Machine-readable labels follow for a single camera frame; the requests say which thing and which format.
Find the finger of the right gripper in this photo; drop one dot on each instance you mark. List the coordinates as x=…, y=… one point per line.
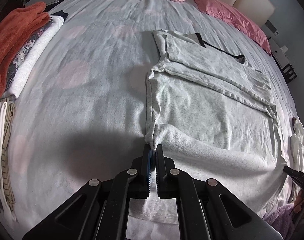
x=292, y=171

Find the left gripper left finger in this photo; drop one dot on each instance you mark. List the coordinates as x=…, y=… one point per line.
x=99, y=209

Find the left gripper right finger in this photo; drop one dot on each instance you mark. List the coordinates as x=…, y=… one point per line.
x=207, y=209

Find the white crinkled gauze garment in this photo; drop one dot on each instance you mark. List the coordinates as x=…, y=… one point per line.
x=297, y=145

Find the grey t-shirt black collar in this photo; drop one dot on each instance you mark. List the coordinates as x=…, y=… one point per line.
x=214, y=105

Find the person's right hand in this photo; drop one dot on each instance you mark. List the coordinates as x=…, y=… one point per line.
x=299, y=202

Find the purple fleece sleeve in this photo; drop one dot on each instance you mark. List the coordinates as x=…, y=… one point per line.
x=282, y=220

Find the right white black nightstand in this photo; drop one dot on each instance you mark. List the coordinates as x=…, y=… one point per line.
x=282, y=62

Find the striped olive folded garment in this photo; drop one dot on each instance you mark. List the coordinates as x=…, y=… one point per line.
x=8, y=192

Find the white folded garment stack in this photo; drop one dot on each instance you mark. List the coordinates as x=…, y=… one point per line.
x=8, y=215

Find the floral dark folded garment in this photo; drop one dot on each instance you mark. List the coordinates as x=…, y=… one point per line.
x=23, y=52

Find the white folded knit garment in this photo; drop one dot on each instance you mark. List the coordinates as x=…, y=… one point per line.
x=30, y=60

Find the dark pink pillow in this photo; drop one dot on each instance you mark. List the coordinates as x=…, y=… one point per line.
x=236, y=19

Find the navy folded garment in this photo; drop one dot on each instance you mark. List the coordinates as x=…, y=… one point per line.
x=61, y=13

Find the orange folded fleece garment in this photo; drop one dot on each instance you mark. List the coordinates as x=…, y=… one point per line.
x=15, y=29

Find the wall switch panel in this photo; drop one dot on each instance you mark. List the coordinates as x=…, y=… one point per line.
x=272, y=28

